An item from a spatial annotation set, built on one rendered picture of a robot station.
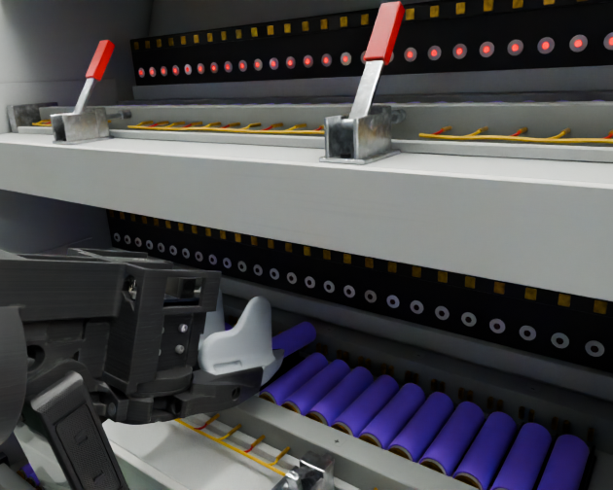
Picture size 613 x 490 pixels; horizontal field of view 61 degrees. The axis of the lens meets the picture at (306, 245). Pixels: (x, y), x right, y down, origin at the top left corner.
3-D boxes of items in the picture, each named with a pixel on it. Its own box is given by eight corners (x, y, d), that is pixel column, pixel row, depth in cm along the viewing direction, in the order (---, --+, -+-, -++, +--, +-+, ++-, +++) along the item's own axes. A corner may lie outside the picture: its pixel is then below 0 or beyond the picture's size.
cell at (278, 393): (327, 353, 41) (272, 394, 36) (330, 374, 41) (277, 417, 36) (308, 350, 42) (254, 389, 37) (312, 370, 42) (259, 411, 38)
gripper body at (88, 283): (234, 272, 29) (14, 267, 20) (211, 420, 30) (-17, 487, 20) (151, 252, 34) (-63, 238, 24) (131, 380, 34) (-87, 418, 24)
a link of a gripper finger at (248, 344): (321, 299, 37) (222, 300, 30) (308, 381, 37) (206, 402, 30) (289, 291, 39) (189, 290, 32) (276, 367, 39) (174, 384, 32)
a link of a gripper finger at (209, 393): (279, 374, 32) (159, 395, 26) (275, 398, 32) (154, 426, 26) (230, 353, 35) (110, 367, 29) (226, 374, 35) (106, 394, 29)
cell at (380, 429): (425, 408, 37) (381, 464, 32) (402, 401, 38) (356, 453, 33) (426, 387, 36) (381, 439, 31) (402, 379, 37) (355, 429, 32)
